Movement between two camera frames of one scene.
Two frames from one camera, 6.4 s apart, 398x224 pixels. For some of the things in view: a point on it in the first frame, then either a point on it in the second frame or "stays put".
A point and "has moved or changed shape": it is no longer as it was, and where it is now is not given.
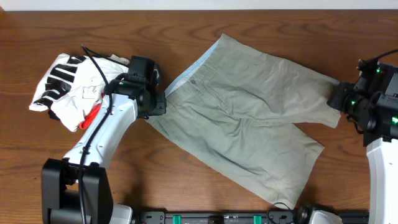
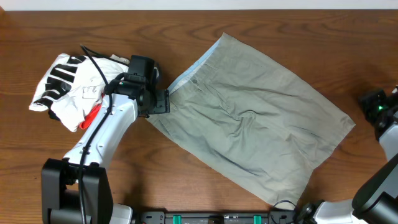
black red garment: (89, 118) stays put
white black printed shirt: (74, 86) stays put
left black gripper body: (155, 103) stays put
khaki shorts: (236, 108) has moved or changed shape
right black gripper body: (347, 100) → (375, 104)
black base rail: (321, 217) stays put
